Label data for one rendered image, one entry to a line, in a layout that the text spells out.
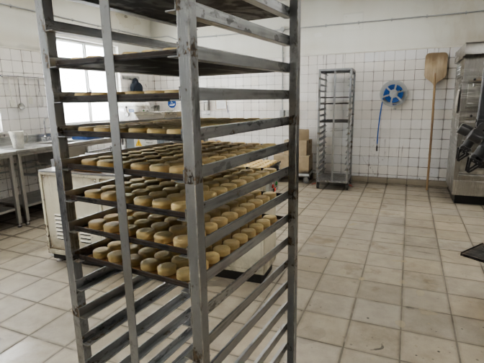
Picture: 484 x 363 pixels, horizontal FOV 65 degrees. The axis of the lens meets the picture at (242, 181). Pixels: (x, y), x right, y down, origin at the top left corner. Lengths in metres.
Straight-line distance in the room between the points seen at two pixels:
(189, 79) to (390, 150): 5.96
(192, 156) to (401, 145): 5.94
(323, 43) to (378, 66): 0.97
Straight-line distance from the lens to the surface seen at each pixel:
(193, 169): 0.84
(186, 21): 0.84
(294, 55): 1.37
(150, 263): 1.08
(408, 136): 6.63
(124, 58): 0.96
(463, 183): 5.75
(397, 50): 6.63
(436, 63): 6.58
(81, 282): 1.27
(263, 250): 2.92
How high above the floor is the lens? 1.40
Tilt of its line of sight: 12 degrees down
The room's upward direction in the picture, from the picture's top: 1 degrees counter-clockwise
